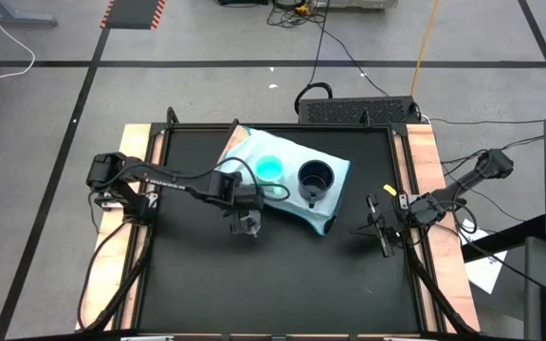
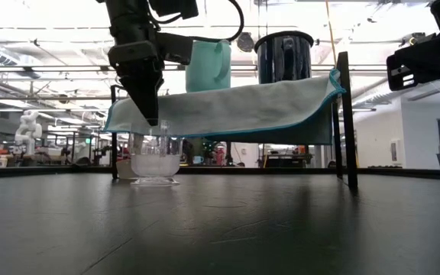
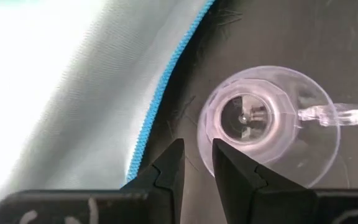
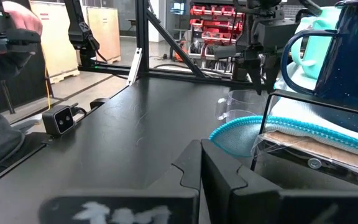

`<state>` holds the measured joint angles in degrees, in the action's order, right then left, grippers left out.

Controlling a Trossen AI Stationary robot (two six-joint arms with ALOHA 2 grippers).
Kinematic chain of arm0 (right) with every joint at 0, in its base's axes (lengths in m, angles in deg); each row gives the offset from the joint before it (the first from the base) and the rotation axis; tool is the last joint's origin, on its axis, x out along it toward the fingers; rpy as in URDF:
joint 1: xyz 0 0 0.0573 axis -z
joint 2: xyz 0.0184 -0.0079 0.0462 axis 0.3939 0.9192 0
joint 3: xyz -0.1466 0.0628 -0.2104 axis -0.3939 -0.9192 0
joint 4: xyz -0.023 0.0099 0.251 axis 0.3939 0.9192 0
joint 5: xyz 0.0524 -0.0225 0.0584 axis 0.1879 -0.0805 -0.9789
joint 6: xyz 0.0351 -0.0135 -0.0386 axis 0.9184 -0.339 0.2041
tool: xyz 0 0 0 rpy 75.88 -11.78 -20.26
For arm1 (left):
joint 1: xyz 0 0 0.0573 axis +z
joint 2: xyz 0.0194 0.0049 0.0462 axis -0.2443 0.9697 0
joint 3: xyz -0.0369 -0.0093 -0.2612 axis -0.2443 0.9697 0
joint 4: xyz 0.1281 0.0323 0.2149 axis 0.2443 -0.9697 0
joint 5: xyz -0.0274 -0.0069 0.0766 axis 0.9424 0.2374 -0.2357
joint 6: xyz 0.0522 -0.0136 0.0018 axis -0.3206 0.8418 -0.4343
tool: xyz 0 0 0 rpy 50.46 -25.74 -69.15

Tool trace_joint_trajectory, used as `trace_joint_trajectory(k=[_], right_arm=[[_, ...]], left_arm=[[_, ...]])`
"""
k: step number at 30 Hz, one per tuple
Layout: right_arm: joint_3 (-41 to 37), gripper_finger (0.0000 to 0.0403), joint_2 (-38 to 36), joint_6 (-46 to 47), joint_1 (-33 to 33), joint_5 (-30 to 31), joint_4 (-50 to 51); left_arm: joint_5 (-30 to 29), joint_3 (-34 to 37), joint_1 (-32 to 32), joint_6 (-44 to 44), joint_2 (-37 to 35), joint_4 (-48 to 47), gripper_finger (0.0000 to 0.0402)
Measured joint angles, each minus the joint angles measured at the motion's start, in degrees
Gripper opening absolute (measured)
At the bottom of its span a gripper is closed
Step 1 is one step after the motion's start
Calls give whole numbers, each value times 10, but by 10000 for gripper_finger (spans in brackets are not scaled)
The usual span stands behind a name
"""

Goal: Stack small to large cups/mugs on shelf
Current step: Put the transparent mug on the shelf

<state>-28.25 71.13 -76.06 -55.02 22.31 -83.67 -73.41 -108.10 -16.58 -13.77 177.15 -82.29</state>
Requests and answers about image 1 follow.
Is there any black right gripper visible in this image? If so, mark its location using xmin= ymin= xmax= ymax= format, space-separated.
xmin=367 ymin=193 xmax=414 ymax=260

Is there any clear plastic cup with handle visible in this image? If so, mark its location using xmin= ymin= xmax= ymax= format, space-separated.
xmin=239 ymin=213 xmax=262 ymax=239

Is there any dark blue speckled enamel mug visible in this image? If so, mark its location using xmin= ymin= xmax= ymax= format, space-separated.
xmin=297 ymin=159 xmax=336 ymax=209

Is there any light wooden table board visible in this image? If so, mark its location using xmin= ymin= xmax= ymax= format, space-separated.
xmin=76 ymin=123 xmax=160 ymax=332
xmin=405 ymin=123 xmax=482 ymax=332

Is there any light blue cloth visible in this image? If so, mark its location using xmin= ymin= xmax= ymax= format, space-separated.
xmin=215 ymin=125 xmax=353 ymax=237

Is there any white paper sheet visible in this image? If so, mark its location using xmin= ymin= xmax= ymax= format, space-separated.
xmin=460 ymin=218 xmax=509 ymax=295

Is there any black computer case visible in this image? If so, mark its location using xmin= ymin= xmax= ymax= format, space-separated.
xmin=298 ymin=96 xmax=421 ymax=125

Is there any orange-striped black floor mat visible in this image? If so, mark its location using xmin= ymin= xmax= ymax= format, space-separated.
xmin=100 ymin=0 xmax=166 ymax=30

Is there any grey metal stand foot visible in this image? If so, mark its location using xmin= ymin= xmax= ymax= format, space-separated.
xmin=0 ymin=0 xmax=59 ymax=27

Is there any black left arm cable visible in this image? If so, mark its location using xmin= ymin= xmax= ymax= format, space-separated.
xmin=177 ymin=155 xmax=291 ymax=203

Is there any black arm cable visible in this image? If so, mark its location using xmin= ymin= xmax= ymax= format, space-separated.
xmin=441 ymin=135 xmax=545 ymax=167
xmin=177 ymin=155 xmax=291 ymax=203

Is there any black table rig frame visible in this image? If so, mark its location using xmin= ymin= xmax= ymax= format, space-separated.
xmin=76 ymin=106 xmax=481 ymax=341

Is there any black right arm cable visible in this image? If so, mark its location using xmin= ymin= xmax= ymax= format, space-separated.
xmin=441 ymin=135 xmax=545 ymax=167

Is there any black floor cable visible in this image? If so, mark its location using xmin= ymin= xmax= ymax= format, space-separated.
xmin=319 ymin=23 xmax=391 ymax=98
xmin=294 ymin=0 xmax=334 ymax=115

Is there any yellow floor cable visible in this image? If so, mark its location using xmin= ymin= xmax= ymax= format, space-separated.
xmin=409 ymin=0 xmax=441 ymax=98

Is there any tangled black cable bundle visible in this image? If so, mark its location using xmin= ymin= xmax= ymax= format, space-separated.
xmin=265 ymin=0 xmax=327 ymax=28

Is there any white floor cable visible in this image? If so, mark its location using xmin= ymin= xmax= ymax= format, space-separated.
xmin=0 ymin=0 xmax=36 ymax=81

